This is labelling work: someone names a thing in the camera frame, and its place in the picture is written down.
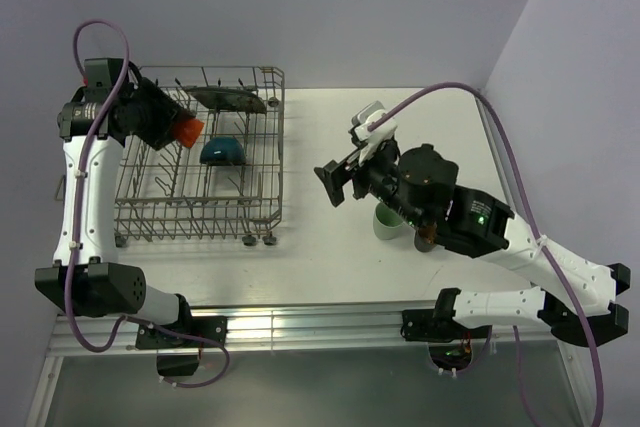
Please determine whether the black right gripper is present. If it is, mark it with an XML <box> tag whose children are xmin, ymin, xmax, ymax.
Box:
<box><xmin>313</xmin><ymin>136</ymin><xmax>427</xmax><ymax>230</ymax></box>

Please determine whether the small red orange cup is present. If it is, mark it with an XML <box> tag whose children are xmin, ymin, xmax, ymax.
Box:
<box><xmin>171</xmin><ymin>118</ymin><xmax>204</xmax><ymax>149</ymax></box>

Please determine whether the black floral square plate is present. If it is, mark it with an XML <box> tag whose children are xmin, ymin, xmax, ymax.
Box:
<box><xmin>184</xmin><ymin>87</ymin><xmax>267</xmax><ymax>114</ymax></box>

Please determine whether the pale green cup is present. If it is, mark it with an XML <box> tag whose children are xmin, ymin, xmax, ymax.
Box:
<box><xmin>372</xmin><ymin>203</ymin><xmax>404</xmax><ymax>241</ymax></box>

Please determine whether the dark bowl tan inside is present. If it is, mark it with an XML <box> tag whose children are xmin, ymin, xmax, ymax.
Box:
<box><xmin>199</xmin><ymin>137</ymin><xmax>246</xmax><ymax>166</ymax></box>

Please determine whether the dark brown mug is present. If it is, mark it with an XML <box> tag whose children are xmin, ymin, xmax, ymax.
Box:
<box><xmin>413</xmin><ymin>227</ymin><xmax>437</xmax><ymax>253</ymax></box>

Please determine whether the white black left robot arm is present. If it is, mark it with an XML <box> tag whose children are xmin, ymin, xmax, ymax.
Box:
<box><xmin>35</xmin><ymin>58</ymin><xmax>203</xmax><ymax>346</ymax></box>

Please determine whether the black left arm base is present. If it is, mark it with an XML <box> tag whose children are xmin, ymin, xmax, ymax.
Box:
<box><xmin>135</xmin><ymin>316</ymin><xmax>228</xmax><ymax>350</ymax></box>

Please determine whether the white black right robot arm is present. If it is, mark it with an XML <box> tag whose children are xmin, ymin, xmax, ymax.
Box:
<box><xmin>314</xmin><ymin>140</ymin><xmax>631</xmax><ymax>347</ymax></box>

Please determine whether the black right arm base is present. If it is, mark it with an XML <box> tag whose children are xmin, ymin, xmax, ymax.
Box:
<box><xmin>400</xmin><ymin>306</ymin><xmax>492</xmax><ymax>343</ymax></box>

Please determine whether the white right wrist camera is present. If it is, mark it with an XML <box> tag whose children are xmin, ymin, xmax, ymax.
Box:
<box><xmin>349</xmin><ymin>101</ymin><xmax>397</xmax><ymax>166</ymax></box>

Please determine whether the grey wire dish rack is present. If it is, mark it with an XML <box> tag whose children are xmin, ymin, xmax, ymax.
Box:
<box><xmin>115</xmin><ymin>65</ymin><xmax>285</xmax><ymax>247</ymax></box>

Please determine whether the aluminium mounting rail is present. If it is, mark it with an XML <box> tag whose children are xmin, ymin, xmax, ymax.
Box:
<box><xmin>48</xmin><ymin>299</ymin><xmax>574</xmax><ymax>358</ymax></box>

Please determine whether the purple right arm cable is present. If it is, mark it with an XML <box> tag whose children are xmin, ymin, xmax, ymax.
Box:
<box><xmin>369</xmin><ymin>81</ymin><xmax>606</xmax><ymax>427</ymax></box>

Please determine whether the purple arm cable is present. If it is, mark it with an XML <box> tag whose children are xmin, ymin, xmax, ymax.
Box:
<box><xmin>64</xmin><ymin>20</ymin><xmax>231</xmax><ymax>388</ymax></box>
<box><xmin>369</xmin><ymin>81</ymin><xmax>606</xmax><ymax>427</ymax></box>

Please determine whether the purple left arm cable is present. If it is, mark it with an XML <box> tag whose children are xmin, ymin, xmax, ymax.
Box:
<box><xmin>64</xmin><ymin>20</ymin><xmax>231</xmax><ymax>388</ymax></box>

